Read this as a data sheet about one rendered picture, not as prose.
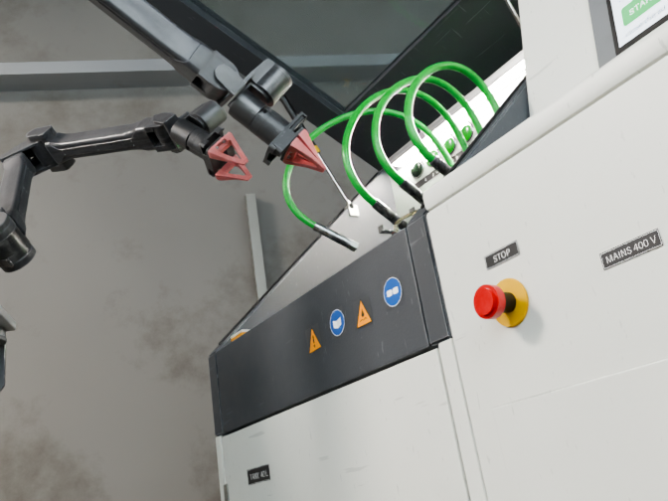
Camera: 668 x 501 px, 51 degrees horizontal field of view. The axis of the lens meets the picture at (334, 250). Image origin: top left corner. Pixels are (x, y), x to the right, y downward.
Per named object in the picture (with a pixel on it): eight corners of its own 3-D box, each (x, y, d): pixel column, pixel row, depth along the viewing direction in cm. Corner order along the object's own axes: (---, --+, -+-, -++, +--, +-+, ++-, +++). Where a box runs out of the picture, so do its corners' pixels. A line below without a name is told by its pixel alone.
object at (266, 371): (223, 433, 132) (215, 351, 137) (244, 431, 134) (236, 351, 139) (428, 346, 84) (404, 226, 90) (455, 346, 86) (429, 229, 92)
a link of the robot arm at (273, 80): (198, 86, 129) (211, 72, 121) (238, 47, 133) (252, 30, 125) (245, 132, 132) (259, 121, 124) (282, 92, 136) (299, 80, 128)
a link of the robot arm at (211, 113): (168, 151, 160) (149, 119, 155) (203, 123, 165) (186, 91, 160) (199, 158, 152) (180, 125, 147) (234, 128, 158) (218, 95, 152)
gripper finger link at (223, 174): (261, 174, 151) (230, 156, 154) (256, 152, 145) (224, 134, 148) (242, 195, 148) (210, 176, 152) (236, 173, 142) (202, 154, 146)
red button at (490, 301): (471, 333, 73) (460, 285, 74) (498, 333, 75) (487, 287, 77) (507, 318, 69) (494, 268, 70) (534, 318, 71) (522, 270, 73)
